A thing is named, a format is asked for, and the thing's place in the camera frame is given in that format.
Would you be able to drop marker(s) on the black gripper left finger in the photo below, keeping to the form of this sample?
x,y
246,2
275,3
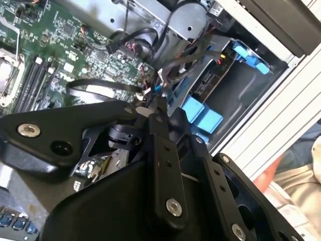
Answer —
x,y
50,130

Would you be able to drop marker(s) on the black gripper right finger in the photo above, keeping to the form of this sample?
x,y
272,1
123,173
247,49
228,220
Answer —
x,y
238,200

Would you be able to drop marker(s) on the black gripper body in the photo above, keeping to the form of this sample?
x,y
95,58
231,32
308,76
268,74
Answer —
x,y
113,208

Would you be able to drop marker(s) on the hard disk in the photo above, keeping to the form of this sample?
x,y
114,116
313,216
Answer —
x,y
208,80

